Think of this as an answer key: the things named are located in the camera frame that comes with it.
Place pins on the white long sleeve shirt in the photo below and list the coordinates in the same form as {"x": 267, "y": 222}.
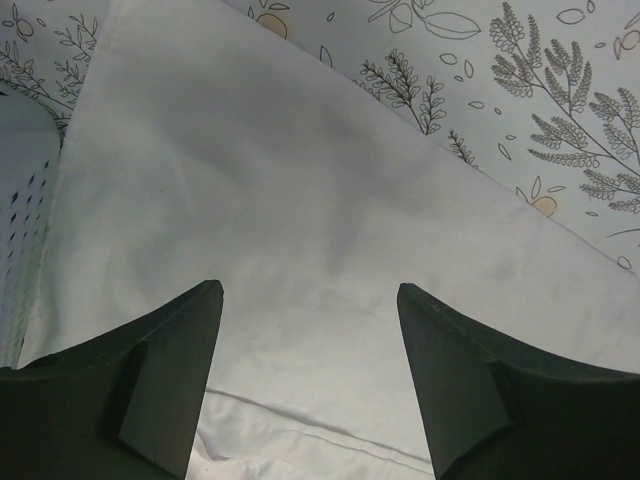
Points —
{"x": 310, "y": 379}

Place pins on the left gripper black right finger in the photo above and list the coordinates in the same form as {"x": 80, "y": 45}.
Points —
{"x": 494, "y": 407}

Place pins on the floral table cloth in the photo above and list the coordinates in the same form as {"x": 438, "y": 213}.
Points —
{"x": 530, "y": 131}

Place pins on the white laundry basket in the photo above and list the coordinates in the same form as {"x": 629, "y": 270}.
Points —
{"x": 30, "y": 148}

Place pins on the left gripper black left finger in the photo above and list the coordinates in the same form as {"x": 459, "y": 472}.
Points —
{"x": 123, "y": 405}

